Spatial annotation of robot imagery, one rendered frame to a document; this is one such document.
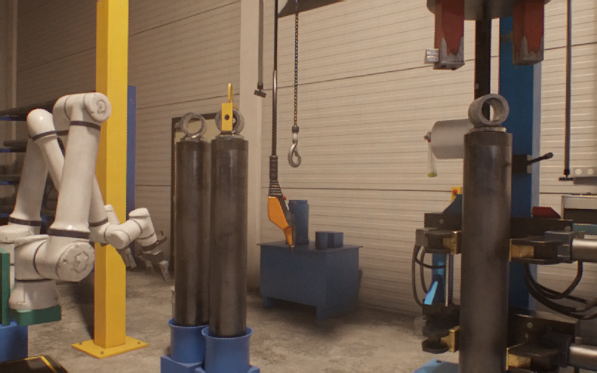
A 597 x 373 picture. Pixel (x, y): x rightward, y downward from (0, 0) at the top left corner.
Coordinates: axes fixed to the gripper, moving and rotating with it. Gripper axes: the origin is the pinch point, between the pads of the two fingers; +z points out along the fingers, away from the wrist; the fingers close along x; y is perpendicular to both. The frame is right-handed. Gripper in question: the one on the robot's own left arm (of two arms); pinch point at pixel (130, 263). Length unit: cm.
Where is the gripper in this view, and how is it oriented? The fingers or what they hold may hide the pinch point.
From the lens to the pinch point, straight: 286.2
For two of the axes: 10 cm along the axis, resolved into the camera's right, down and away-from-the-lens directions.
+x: -5.0, 0.9, 8.6
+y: 7.7, -4.0, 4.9
